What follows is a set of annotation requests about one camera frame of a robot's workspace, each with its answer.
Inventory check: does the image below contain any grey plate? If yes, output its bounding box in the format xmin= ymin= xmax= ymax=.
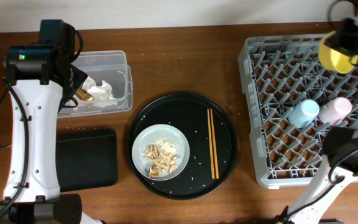
xmin=132 ymin=124 xmax=190 ymax=181

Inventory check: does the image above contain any left wooden chopstick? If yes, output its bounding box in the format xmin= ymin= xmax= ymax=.
xmin=207 ymin=109 xmax=215 ymax=179

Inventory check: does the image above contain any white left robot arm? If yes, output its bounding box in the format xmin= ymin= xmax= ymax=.
xmin=0 ymin=20 xmax=94 ymax=223

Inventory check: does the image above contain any blue cup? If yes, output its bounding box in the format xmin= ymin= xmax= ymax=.
xmin=288 ymin=100 xmax=319 ymax=129

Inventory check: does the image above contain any clear plastic waste bin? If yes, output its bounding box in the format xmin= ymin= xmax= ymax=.
xmin=58 ymin=50 xmax=133 ymax=118

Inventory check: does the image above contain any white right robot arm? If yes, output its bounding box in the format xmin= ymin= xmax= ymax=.
xmin=275 ymin=18 xmax=358 ymax=223

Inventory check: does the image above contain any black rectangular tray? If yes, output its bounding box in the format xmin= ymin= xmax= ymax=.
xmin=56 ymin=129 xmax=118 ymax=192

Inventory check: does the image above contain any yellow bowl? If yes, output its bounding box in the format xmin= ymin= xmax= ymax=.
xmin=318 ymin=31 xmax=358 ymax=74

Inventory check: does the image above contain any grey dishwasher rack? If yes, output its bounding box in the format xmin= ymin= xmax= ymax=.
xmin=238 ymin=34 xmax=358 ymax=189

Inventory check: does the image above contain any round black serving tray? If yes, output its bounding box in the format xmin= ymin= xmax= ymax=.
xmin=126 ymin=93 xmax=237 ymax=200

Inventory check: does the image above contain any pink cup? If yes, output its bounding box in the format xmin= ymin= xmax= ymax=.
xmin=319 ymin=97 xmax=352 ymax=125

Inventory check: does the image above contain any white tissue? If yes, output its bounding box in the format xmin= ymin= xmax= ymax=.
xmin=74 ymin=77 xmax=117 ymax=110

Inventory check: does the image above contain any peanut shells and rice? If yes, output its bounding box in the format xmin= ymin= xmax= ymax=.
xmin=144 ymin=139 xmax=180 ymax=178

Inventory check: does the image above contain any right wooden chopstick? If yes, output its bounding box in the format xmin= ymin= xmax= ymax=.
xmin=209 ymin=108 xmax=219 ymax=179

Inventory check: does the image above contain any wooden chopstick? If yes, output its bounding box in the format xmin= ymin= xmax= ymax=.
xmin=207 ymin=109 xmax=215 ymax=179
xmin=209 ymin=108 xmax=219 ymax=179

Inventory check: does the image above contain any gold snack wrapper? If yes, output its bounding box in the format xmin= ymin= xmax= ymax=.
xmin=75 ymin=88 xmax=93 ymax=101

